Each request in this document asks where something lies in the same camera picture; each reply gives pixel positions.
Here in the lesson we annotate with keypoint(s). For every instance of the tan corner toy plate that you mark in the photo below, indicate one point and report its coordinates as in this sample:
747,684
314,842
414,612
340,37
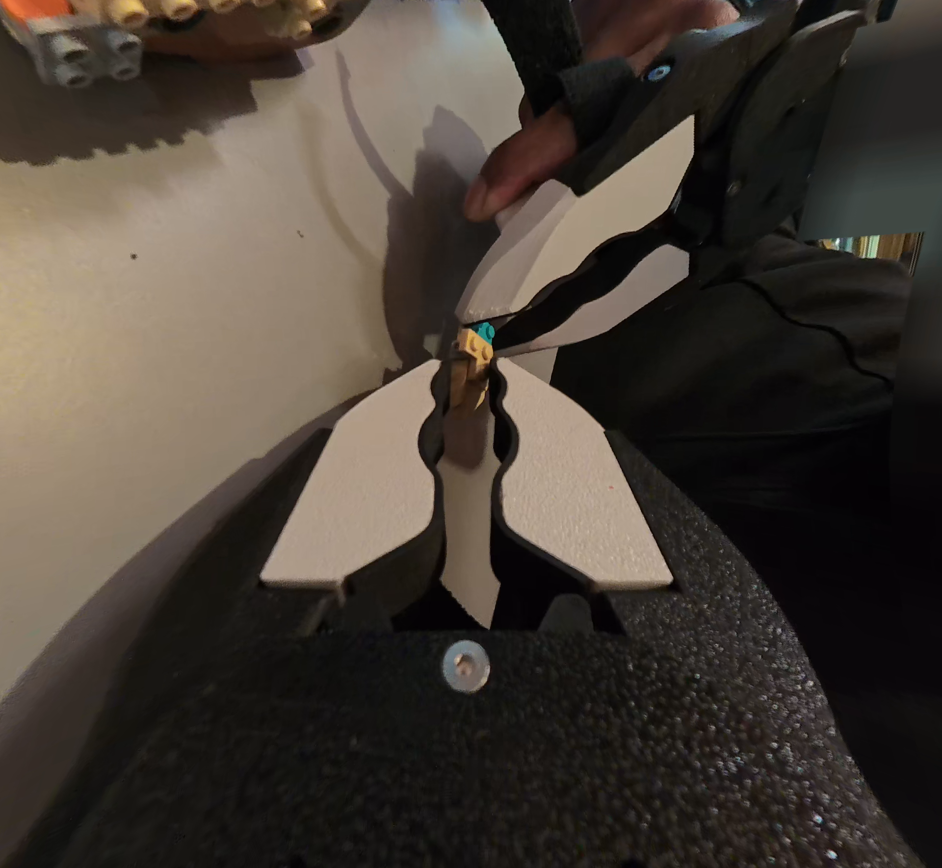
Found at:
475,349

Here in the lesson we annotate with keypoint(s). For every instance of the teal toy brick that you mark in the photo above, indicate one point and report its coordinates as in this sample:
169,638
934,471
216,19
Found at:
484,330

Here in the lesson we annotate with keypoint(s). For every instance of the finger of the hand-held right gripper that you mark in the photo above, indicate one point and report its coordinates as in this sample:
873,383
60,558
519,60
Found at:
611,294
589,221

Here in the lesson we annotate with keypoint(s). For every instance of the person's right hand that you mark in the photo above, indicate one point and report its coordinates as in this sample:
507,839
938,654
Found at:
647,7

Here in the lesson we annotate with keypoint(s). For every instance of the light grey desk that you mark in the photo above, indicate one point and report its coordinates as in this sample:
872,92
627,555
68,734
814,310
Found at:
184,294

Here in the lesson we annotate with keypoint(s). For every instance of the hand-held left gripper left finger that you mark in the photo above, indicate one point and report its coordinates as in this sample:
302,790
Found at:
353,500

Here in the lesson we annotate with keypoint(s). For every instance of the tan claw toy plate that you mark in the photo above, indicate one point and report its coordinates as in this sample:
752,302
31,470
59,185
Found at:
463,386

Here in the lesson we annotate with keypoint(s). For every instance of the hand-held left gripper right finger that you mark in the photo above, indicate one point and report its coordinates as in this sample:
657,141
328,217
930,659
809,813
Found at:
581,500

